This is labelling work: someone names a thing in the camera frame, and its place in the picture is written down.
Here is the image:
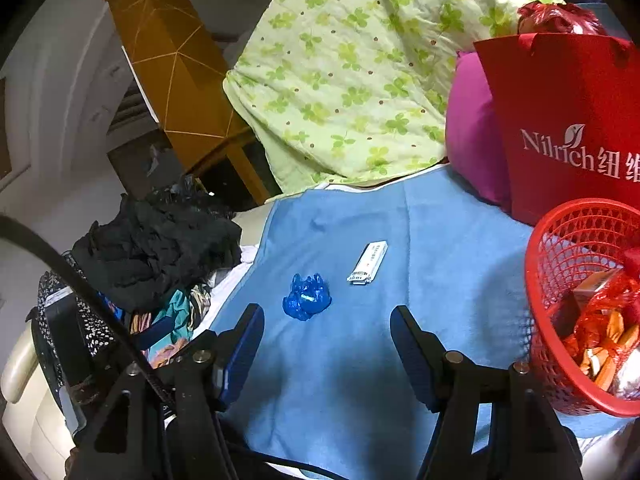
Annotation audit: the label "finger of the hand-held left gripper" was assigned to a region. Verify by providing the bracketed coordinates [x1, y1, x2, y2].
[134, 319, 169, 350]

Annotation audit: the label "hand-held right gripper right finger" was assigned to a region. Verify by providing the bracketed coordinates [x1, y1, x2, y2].
[390, 305, 583, 480]

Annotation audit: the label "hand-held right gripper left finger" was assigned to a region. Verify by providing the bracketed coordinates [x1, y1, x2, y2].
[67, 302, 266, 480]

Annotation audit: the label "blue wrapper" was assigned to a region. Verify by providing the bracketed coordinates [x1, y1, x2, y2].
[282, 273, 332, 321]

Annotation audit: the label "small white packet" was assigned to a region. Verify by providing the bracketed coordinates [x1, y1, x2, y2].
[346, 241, 390, 288]

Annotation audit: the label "red mesh plastic basket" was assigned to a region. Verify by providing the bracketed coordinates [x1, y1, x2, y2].
[525, 198, 640, 418]

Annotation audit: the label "tan small box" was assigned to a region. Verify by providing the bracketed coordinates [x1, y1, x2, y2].
[570, 269, 622, 311]

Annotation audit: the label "orange foil wrappers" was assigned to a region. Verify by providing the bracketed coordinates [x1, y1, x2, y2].
[565, 310, 640, 392]

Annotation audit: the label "red net wrapper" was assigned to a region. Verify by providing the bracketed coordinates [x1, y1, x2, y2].
[575, 247, 640, 343]

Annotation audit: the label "silver foil wrapper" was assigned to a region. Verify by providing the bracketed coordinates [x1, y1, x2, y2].
[614, 360, 640, 401]

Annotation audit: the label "colourful patterned clothes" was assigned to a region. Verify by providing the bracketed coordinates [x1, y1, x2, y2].
[120, 282, 216, 368]

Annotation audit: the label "black white dotted cloth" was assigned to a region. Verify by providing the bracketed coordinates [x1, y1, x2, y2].
[30, 255, 131, 386]

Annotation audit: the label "cream leather seat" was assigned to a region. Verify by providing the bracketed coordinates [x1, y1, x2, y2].
[0, 330, 81, 461]

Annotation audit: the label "light blue cloth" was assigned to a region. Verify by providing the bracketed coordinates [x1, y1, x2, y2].
[207, 167, 631, 480]

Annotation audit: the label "black cloth pile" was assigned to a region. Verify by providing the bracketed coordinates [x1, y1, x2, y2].
[72, 177, 243, 313]

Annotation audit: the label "magenta pillow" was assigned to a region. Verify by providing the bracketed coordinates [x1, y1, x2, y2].
[444, 51, 513, 208]

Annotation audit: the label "white door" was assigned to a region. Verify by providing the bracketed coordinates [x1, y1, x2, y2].
[0, 0, 166, 281]

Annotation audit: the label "mustard yellow cabinet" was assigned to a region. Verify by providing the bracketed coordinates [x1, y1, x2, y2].
[103, 0, 281, 206]

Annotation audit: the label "red paper bag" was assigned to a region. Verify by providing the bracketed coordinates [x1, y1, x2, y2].
[472, 32, 640, 226]

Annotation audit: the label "green clover print blanket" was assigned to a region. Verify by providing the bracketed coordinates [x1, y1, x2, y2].
[222, 0, 566, 195]

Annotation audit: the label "red plastic bag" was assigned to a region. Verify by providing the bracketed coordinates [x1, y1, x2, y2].
[516, 1, 608, 37]

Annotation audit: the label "black cable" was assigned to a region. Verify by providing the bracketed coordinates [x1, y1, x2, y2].
[0, 216, 173, 403]

